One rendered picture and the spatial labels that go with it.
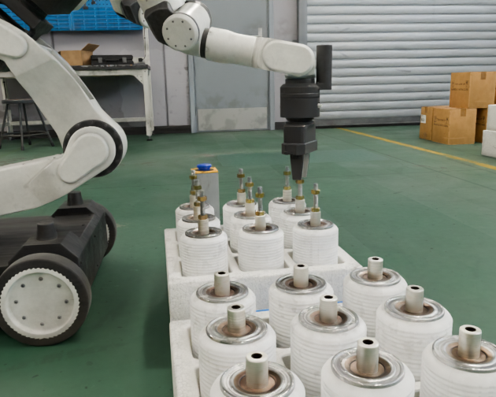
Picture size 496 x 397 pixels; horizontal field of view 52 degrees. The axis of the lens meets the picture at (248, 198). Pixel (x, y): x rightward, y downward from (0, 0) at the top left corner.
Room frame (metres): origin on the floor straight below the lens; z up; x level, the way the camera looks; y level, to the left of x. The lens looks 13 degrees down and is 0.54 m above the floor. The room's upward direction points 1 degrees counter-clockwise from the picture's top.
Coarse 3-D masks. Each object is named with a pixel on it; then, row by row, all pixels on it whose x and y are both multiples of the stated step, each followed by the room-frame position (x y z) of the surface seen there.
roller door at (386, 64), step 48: (336, 0) 6.26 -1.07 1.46; (384, 0) 6.34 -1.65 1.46; (432, 0) 6.42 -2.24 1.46; (480, 0) 6.50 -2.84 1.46; (336, 48) 6.26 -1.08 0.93; (384, 48) 6.35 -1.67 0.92; (432, 48) 6.43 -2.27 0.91; (480, 48) 6.53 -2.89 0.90; (336, 96) 6.26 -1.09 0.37; (384, 96) 6.34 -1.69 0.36; (432, 96) 6.43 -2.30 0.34
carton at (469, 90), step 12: (456, 72) 4.58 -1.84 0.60; (468, 72) 4.39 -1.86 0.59; (480, 72) 4.38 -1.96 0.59; (492, 72) 4.40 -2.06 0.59; (456, 84) 4.57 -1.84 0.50; (468, 84) 4.38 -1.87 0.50; (480, 84) 4.38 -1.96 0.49; (492, 84) 4.40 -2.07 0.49; (456, 96) 4.56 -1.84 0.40; (468, 96) 4.37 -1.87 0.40; (480, 96) 4.38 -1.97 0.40; (492, 96) 4.40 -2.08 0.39; (468, 108) 4.37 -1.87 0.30
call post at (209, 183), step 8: (200, 176) 1.38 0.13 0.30; (208, 176) 1.38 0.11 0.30; (216, 176) 1.38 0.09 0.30; (200, 184) 1.38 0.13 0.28; (208, 184) 1.38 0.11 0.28; (216, 184) 1.38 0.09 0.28; (208, 192) 1.38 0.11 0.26; (216, 192) 1.38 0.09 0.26; (208, 200) 1.38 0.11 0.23; (216, 200) 1.38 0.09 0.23; (216, 208) 1.38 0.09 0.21; (216, 216) 1.38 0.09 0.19
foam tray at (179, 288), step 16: (176, 240) 1.27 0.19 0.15; (176, 256) 1.07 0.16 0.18; (288, 256) 1.05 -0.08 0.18; (176, 272) 0.97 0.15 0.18; (240, 272) 0.96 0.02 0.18; (256, 272) 0.96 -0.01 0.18; (272, 272) 0.96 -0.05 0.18; (288, 272) 0.96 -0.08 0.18; (320, 272) 0.97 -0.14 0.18; (336, 272) 0.97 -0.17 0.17; (176, 288) 0.92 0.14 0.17; (192, 288) 0.92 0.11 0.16; (256, 288) 0.94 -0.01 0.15; (336, 288) 0.97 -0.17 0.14; (176, 304) 0.92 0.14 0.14; (256, 304) 0.94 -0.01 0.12; (176, 320) 0.92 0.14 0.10
